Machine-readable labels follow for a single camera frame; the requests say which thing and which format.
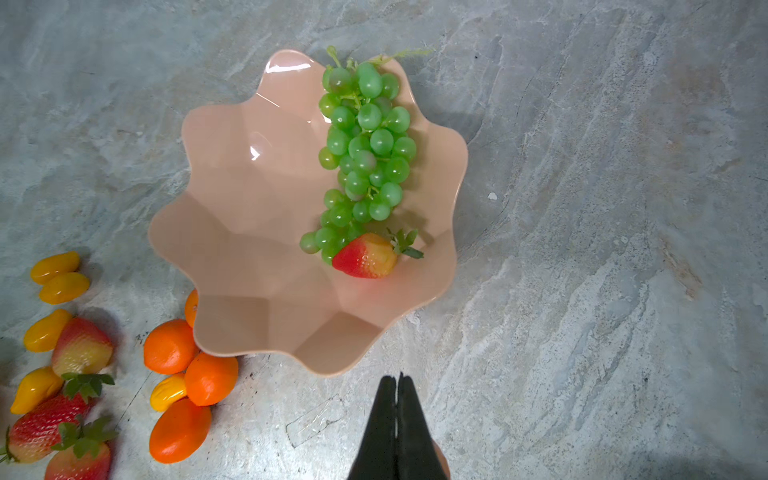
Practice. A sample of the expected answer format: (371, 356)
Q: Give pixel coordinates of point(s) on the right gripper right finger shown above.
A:
(417, 457)

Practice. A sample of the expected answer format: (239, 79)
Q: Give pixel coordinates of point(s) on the orange fake tangerine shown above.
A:
(191, 307)
(210, 379)
(180, 431)
(170, 348)

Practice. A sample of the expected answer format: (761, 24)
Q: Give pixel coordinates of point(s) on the green fake grape bunch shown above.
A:
(368, 145)

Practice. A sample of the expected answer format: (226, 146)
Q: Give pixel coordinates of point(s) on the pale fake strawberry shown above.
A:
(32, 437)
(82, 348)

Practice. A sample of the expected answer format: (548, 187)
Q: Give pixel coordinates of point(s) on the yellow fake kumquat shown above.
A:
(35, 388)
(50, 267)
(167, 392)
(64, 288)
(44, 334)

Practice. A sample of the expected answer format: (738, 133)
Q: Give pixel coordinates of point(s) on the pink scalloped fruit bowl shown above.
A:
(256, 187)

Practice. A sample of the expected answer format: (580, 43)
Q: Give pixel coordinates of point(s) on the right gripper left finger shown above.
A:
(376, 455)

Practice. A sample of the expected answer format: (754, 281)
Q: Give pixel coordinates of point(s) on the red fake strawberry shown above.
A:
(373, 256)
(83, 452)

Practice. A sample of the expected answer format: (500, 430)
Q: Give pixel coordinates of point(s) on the pale fake strawberry lower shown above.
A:
(32, 437)

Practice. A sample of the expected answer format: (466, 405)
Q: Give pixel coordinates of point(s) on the pale fake strawberry upper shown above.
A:
(82, 348)

